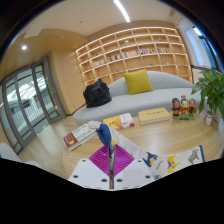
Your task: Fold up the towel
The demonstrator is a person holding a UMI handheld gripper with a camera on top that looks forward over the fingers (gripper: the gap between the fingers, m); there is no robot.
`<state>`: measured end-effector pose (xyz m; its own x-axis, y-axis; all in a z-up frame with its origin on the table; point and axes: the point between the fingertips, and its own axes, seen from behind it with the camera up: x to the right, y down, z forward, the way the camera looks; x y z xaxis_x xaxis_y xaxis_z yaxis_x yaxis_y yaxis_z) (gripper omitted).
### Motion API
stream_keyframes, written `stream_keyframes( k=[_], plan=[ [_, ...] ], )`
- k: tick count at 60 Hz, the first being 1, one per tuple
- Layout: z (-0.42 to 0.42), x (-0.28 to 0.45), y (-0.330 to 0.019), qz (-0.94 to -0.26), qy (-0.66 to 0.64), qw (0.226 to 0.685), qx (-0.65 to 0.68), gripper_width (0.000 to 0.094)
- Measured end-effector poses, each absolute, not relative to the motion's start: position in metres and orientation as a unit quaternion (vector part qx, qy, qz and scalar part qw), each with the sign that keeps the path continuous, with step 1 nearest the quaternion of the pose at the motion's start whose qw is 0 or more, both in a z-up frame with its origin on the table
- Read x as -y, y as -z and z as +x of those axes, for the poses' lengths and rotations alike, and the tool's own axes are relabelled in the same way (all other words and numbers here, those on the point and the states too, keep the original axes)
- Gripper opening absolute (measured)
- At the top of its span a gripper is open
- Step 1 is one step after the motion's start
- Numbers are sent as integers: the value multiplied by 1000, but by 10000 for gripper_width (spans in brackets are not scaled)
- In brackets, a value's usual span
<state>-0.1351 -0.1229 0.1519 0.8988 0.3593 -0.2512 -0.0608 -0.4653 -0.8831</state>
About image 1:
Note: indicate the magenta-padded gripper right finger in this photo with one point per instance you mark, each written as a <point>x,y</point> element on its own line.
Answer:
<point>136,173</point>

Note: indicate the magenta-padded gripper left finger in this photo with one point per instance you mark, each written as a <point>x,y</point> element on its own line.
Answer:
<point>88,173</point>

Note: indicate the white cartoon-print towel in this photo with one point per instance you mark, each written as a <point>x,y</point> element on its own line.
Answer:
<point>166,161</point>

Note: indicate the red and white book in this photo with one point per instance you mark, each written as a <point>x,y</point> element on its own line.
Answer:
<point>78,136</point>

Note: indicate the small patterned pouch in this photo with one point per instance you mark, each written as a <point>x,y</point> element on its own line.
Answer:
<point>94,124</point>

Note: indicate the white book with red spine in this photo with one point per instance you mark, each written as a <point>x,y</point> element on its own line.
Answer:
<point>127,120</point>

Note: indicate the flat yellow box book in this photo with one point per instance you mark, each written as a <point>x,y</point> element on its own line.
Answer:
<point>154,115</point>

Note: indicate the grey curved sofa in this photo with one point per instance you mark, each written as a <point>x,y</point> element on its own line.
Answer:
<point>133,101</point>

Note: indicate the black bag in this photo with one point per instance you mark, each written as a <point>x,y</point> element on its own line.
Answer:
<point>96,94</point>

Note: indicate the colourful figurine group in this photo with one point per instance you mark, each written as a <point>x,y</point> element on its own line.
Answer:
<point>183,108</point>

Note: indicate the small white jar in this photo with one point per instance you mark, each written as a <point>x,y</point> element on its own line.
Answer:
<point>208,118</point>

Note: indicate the grey-framed glass door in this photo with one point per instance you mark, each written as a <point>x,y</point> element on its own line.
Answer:
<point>30,103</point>

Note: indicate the yellow cushion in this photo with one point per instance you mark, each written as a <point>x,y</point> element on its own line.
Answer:
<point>138,81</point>

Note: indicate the green potted plant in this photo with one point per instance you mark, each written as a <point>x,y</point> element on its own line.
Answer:
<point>211,88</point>

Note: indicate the round ceiling spotlight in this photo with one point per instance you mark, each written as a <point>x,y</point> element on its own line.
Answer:
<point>24,47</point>

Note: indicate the dark-framed window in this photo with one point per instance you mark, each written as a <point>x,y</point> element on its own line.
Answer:
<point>206,50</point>

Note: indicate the long ceiling light strip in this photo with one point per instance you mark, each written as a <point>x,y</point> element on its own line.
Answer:
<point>122,11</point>

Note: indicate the wooden wall shelf unit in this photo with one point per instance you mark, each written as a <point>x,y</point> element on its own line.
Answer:
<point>140,55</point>

